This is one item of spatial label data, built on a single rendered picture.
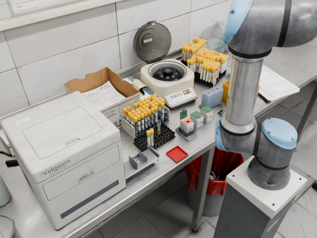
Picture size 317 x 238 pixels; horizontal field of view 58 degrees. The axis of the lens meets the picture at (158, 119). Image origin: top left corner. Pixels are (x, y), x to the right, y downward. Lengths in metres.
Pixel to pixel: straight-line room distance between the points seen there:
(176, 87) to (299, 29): 0.80
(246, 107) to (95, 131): 0.47
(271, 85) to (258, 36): 0.96
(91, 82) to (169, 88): 0.39
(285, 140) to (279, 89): 0.73
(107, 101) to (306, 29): 0.94
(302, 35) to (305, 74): 1.15
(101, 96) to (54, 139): 0.59
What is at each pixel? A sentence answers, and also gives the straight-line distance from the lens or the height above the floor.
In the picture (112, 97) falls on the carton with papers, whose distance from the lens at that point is 1.43.
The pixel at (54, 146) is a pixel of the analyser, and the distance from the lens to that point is 0.89.
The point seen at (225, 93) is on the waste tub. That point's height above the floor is 0.93.
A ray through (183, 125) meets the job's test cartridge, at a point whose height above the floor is 0.94.
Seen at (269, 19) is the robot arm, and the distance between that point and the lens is 0.76.
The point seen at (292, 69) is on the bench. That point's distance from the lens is 1.95.
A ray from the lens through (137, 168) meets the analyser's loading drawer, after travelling 1.11.
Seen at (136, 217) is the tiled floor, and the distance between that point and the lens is 2.07.
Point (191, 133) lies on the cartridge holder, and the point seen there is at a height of 0.89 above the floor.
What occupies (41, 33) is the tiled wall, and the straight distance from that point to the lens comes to 1.38.
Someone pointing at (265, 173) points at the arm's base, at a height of 0.98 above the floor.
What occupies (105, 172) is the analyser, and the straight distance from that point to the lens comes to 0.99.
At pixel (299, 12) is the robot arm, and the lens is 0.77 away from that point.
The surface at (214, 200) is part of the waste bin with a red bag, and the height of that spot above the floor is 0.22.
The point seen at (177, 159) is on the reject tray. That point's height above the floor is 0.88.
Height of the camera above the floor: 1.78
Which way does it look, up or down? 41 degrees down
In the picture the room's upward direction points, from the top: 1 degrees clockwise
